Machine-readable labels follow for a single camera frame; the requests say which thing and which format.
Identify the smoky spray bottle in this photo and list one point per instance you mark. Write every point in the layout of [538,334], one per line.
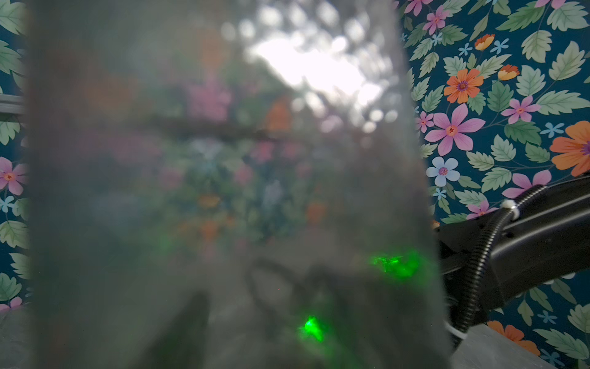
[227,184]

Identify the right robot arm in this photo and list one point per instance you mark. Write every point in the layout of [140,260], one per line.
[540,235]

